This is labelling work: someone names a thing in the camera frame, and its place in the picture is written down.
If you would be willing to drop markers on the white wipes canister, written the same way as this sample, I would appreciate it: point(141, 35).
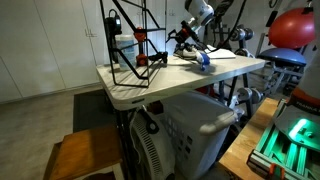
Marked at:
point(126, 44)

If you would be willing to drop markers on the dark floor mat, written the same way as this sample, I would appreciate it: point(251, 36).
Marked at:
point(92, 110)

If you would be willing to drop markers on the white folding table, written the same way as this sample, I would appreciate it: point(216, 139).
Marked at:
point(124, 91)

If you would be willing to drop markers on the chrome dumbbell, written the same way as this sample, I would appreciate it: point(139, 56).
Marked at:
point(252, 95)
point(241, 34)

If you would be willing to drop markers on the orange black bar clamp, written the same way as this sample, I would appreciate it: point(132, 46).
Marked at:
point(141, 58)

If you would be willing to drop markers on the blue balance trainer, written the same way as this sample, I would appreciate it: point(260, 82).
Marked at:
point(283, 56)

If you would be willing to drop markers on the grey sneaker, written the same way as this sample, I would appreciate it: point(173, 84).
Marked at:
point(186, 51)

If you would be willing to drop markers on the wooden stool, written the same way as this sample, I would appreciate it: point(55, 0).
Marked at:
point(93, 154)

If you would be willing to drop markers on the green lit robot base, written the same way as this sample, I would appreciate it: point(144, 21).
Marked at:
point(289, 148)

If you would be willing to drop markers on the red exercise ball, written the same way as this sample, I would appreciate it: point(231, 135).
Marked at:
point(293, 29)

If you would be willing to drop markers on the black glove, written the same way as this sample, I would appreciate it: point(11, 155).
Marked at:
point(159, 56)

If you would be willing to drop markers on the black wire rack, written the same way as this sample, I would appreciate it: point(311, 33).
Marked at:
point(136, 76)

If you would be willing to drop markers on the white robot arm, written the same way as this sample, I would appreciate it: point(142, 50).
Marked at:
point(201, 14)

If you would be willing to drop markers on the white notebook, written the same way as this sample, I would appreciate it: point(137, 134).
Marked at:
point(220, 54)

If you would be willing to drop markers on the white round floor fan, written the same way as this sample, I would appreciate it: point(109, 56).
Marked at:
point(154, 151)

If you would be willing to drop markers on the wooden workbench top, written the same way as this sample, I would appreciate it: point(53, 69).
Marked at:
point(233, 162)

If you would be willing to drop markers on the white laundry basket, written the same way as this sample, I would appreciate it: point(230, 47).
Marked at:
point(197, 125)

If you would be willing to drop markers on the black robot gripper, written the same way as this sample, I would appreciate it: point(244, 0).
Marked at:
point(183, 34)

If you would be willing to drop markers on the upper chrome dumbbell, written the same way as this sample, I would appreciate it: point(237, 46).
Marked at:
point(241, 34)

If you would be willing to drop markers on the black handheld device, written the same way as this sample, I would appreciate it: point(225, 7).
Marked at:
point(112, 27)

